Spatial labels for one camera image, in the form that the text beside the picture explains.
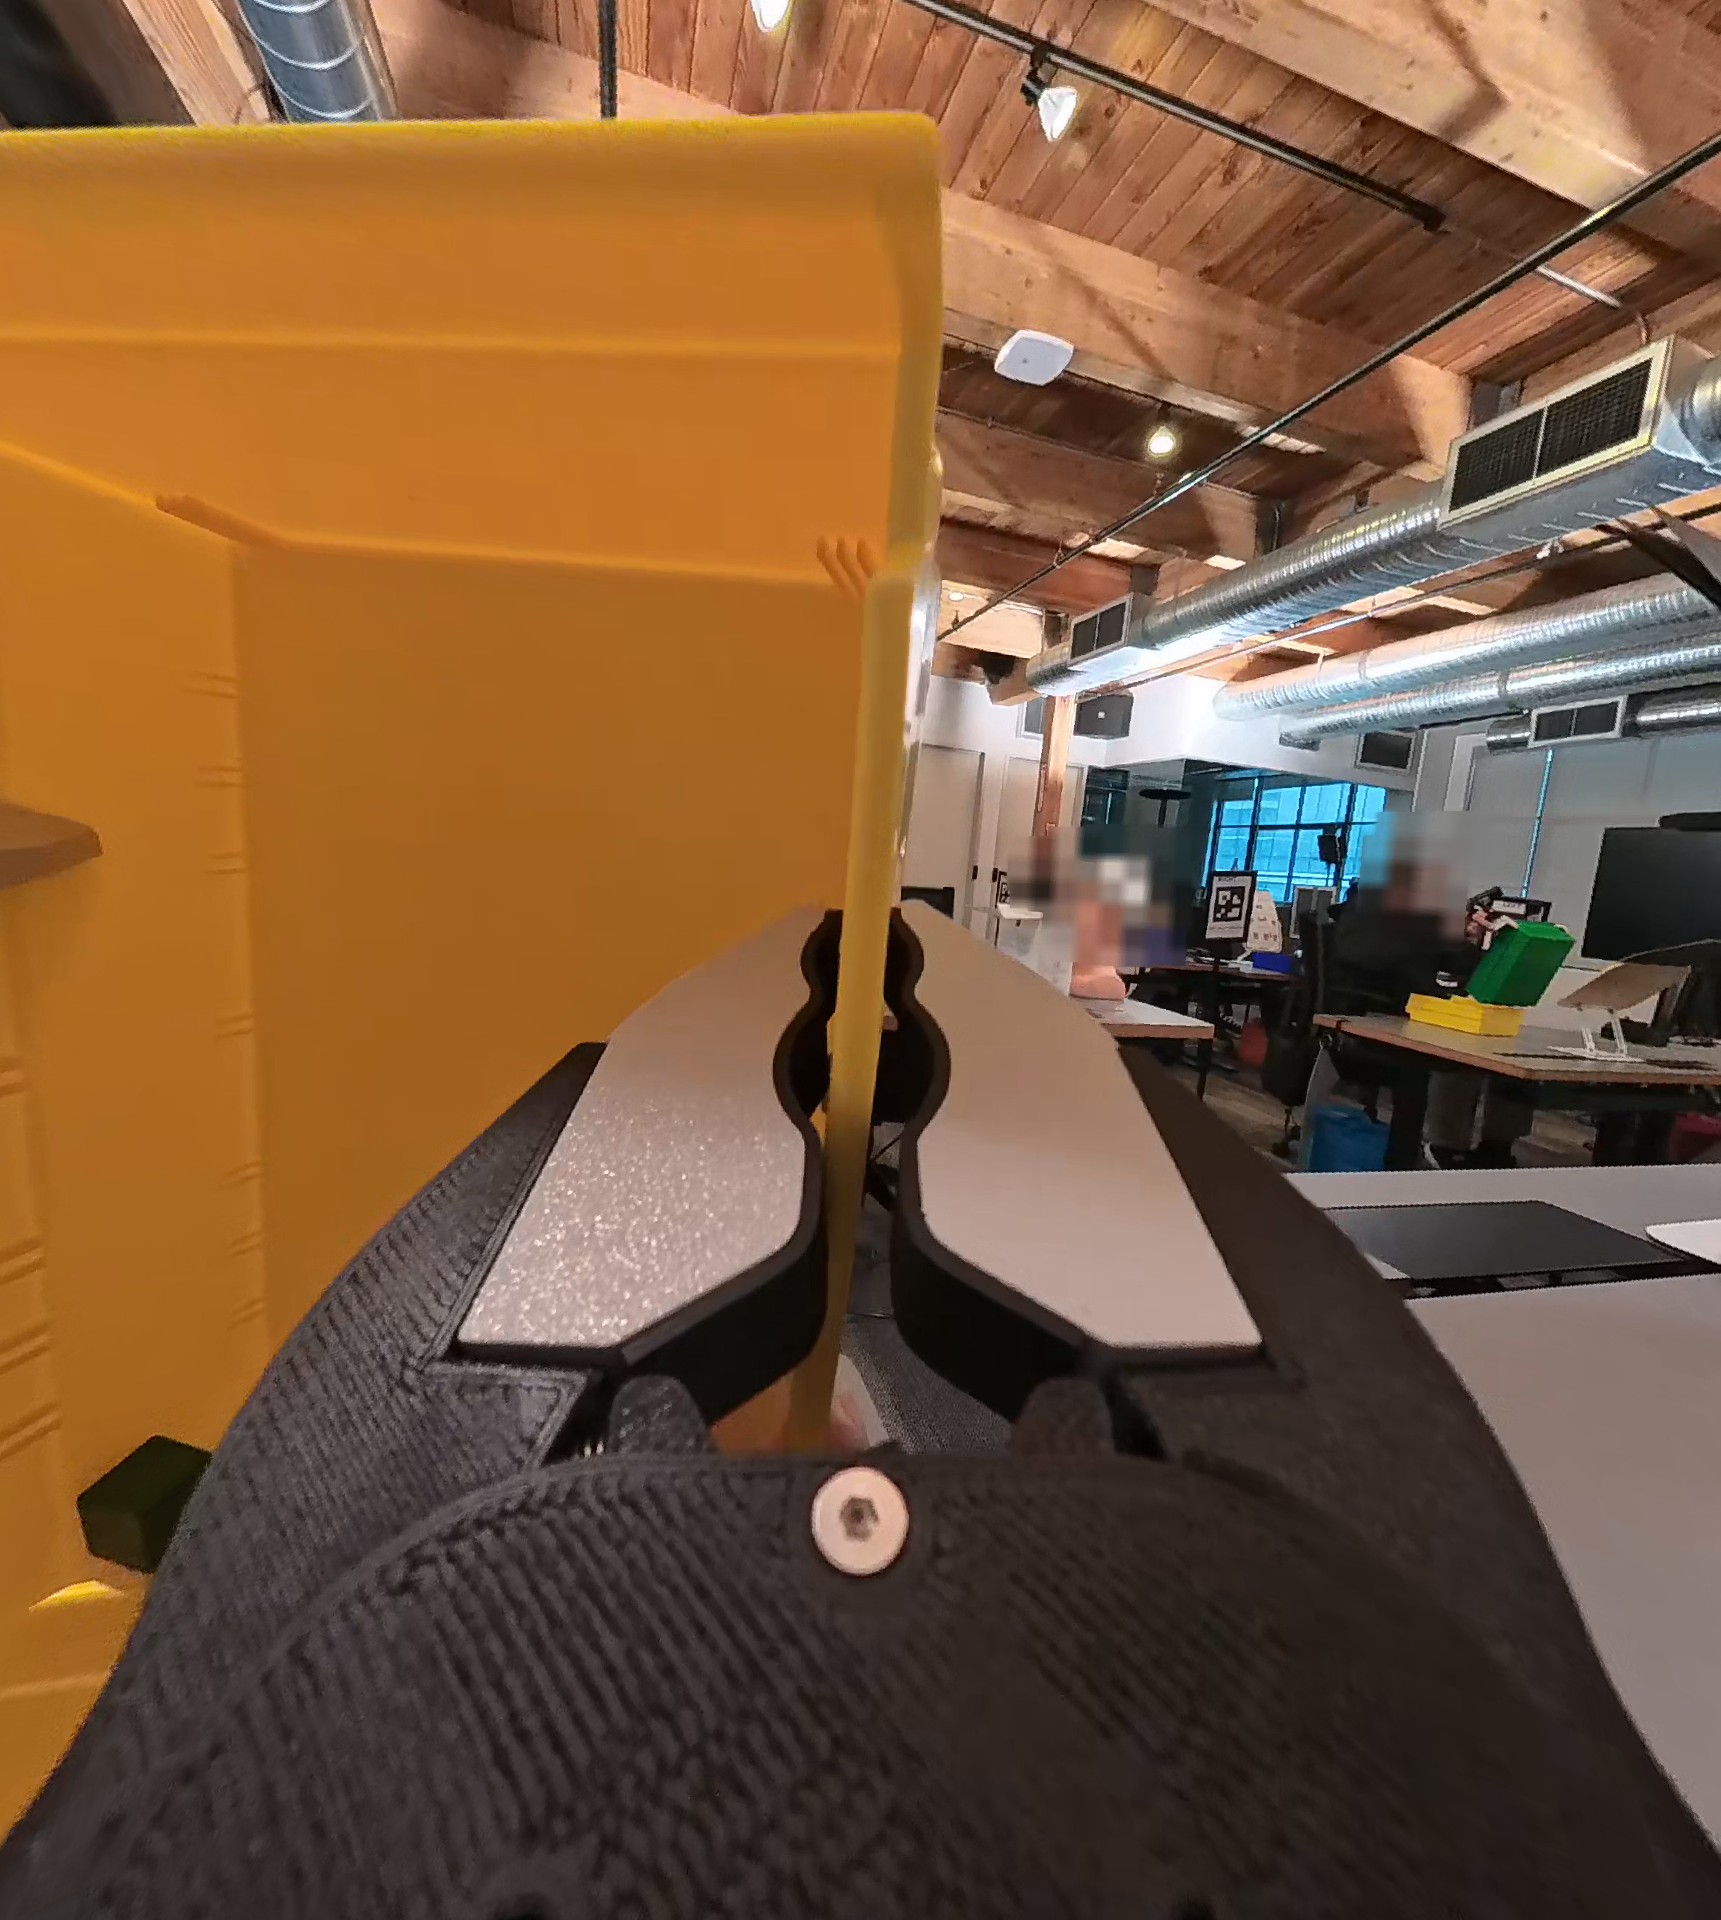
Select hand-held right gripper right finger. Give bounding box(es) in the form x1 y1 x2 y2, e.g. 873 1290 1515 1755
891 897 1266 1423

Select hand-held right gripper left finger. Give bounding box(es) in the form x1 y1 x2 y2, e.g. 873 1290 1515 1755
455 902 847 1423

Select green plastic box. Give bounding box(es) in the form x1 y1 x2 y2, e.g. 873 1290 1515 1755
1466 918 1575 1009

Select black desk mat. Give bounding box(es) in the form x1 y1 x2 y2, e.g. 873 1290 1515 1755
1324 1201 1721 1284

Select long grey office desk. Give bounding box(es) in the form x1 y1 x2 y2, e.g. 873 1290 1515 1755
1317 1012 1721 1165

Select silver laptop stand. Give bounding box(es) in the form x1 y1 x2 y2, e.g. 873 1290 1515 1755
1557 960 1694 1061

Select large black monitor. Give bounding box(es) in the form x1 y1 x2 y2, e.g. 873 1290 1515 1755
1583 824 1721 962

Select black ceiling rod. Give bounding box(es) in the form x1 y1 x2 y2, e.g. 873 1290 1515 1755
981 67 1721 618

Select black lighting track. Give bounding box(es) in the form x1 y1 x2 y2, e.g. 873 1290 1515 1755
904 0 1446 231

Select large silver air duct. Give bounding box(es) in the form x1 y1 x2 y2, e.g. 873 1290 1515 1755
1025 307 1721 700

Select thin silver air duct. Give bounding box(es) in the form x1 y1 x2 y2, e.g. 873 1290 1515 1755
1281 667 1721 753

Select silver ceiling duct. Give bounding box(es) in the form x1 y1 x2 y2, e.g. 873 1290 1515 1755
235 0 397 126

